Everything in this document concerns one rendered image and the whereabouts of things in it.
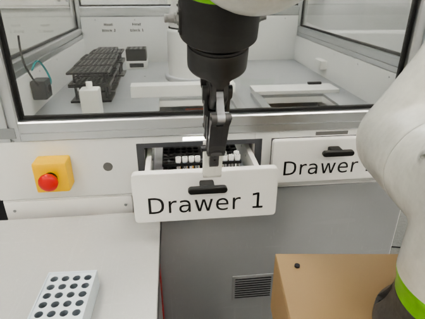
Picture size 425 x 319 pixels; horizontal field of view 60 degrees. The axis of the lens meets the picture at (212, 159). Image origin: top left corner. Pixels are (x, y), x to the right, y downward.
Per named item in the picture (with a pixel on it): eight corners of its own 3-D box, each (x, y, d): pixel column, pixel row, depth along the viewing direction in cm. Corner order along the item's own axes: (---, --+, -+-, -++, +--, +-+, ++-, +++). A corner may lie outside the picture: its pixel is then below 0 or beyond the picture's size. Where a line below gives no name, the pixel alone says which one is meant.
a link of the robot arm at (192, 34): (279, 4, 37) (261, -27, 43) (162, 6, 36) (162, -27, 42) (271, 59, 41) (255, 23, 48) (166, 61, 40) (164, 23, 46)
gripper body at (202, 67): (184, 23, 46) (186, 85, 53) (188, 57, 40) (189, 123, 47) (243, 21, 47) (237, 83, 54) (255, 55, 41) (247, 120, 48)
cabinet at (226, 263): (362, 378, 130) (416, 178, 95) (61, 411, 120) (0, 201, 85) (285, 221, 215) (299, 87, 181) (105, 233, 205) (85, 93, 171)
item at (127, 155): (411, 178, 96) (425, 126, 89) (0, 200, 86) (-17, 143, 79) (296, 87, 181) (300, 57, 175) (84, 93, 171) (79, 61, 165)
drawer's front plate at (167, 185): (275, 214, 77) (279, 168, 72) (135, 223, 74) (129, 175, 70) (272, 210, 79) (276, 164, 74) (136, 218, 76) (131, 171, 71)
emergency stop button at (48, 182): (58, 192, 78) (54, 176, 77) (38, 193, 78) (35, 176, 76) (62, 185, 81) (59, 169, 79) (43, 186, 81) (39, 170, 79)
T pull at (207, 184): (227, 193, 69) (227, 187, 69) (188, 195, 69) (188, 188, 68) (224, 184, 73) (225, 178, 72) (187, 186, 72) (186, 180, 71)
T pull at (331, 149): (354, 156, 85) (355, 150, 84) (323, 157, 84) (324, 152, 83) (347, 150, 88) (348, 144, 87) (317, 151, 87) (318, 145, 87)
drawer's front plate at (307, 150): (383, 177, 92) (393, 136, 88) (271, 183, 90) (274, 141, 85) (379, 174, 94) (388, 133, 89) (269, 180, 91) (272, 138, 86)
